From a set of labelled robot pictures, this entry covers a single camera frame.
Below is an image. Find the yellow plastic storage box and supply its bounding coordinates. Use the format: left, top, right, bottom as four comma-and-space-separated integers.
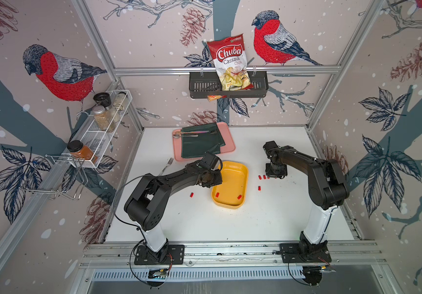
212, 161, 248, 209

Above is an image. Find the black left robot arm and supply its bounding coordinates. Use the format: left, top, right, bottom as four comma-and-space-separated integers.
124, 152, 223, 264

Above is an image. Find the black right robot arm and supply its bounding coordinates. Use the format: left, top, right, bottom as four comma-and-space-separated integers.
263, 141, 349, 263

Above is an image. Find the pink plastic tray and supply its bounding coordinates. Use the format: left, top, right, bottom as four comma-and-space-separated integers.
173, 122, 235, 162

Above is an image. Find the dark green cloth napkin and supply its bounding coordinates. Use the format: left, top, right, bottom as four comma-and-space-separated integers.
181, 122, 225, 159

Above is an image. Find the small silver spoon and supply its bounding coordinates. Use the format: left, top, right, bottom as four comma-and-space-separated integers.
173, 133, 199, 138

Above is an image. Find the long gold colourful spoon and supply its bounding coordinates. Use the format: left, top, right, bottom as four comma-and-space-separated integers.
174, 131, 217, 135

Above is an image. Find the clear spice jar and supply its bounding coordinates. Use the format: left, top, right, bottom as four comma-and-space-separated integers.
113, 91, 128, 111

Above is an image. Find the silver lid spice jar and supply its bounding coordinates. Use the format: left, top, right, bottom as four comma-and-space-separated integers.
92, 105, 116, 132

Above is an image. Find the Chuba cassava chips bag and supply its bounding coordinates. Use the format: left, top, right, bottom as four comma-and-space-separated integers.
207, 34, 248, 85

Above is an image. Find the black lid spice jar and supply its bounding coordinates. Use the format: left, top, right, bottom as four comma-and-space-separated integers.
93, 92, 112, 110

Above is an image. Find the orange spice jar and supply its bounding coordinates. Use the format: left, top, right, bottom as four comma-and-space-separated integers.
67, 140, 94, 160

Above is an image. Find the fork with white handle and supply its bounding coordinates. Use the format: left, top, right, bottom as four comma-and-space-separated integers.
158, 158, 174, 176

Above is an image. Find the black wire wall basket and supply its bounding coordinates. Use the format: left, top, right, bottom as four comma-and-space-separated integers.
189, 71, 269, 99

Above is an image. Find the aluminium horizontal frame bar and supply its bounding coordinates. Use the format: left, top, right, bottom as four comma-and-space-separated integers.
114, 65, 342, 77

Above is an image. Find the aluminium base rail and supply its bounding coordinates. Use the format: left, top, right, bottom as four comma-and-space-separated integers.
78, 240, 387, 269

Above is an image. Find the white wire spice rack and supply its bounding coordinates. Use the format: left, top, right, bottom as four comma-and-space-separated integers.
63, 90, 131, 172

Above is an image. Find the chrome wire holder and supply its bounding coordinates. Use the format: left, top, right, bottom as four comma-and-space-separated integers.
18, 154, 89, 201

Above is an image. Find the aluminium corner frame post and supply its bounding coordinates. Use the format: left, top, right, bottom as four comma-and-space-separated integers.
71, 0, 144, 134

